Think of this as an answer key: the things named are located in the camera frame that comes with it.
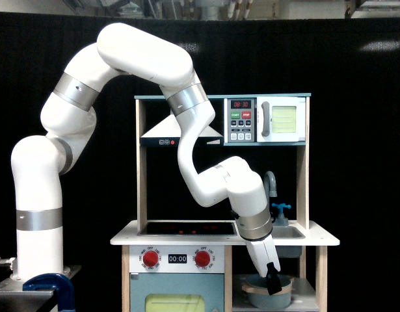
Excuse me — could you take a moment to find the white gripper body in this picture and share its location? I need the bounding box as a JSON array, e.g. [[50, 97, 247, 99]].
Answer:
[[245, 234, 280, 277]]

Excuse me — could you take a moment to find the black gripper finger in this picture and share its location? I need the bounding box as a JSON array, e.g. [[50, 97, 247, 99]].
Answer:
[[265, 262, 282, 295]]

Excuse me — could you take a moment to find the grey-blue toy pot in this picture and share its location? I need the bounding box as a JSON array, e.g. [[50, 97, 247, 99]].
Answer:
[[242, 274, 293, 309]]

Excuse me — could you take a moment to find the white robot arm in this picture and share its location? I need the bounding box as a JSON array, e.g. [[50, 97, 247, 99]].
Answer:
[[0, 16, 278, 311]]

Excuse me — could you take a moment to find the wooden toy kitchen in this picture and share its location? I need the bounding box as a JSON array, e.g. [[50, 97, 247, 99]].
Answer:
[[111, 87, 340, 311]]

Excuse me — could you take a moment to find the grey toy sink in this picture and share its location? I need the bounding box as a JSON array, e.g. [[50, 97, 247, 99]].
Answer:
[[272, 226, 306, 259]]

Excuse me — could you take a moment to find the right red knob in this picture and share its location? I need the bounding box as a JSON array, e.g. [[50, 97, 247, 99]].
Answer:
[[194, 250, 211, 268]]

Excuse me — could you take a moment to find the red knob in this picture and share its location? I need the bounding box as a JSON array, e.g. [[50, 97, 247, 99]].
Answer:
[[194, 250, 211, 268], [142, 250, 159, 268]]

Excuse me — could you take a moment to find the black toy stovetop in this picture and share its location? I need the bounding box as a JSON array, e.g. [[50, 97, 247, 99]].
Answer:
[[139, 221, 236, 236]]

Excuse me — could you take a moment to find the grey toy faucet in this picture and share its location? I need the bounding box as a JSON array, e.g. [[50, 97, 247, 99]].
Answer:
[[263, 171, 288, 227]]

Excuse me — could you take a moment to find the left red knob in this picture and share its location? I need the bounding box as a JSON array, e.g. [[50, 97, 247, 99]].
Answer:
[[142, 250, 159, 268]]

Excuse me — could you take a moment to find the blue oven door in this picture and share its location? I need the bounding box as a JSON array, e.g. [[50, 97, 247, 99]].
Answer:
[[129, 272, 224, 311]]

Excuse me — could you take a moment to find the white toy microwave door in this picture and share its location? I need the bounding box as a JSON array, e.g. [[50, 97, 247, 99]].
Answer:
[[256, 96, 306, 142]]

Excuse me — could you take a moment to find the blue c-clamp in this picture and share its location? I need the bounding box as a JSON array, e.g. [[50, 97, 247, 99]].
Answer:
[[22, 273, 75, 312]]

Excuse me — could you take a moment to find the black backdrop curtain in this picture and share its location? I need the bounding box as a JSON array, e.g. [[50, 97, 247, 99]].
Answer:
[[0, 13, 400, 311]]

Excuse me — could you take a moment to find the blue tap handle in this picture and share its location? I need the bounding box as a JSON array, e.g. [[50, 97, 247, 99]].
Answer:
[[271, 203, 291, 218]]

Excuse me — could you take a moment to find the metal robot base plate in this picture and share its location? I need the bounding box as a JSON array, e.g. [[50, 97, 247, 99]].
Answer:
[[0, 265, 82, 296]]

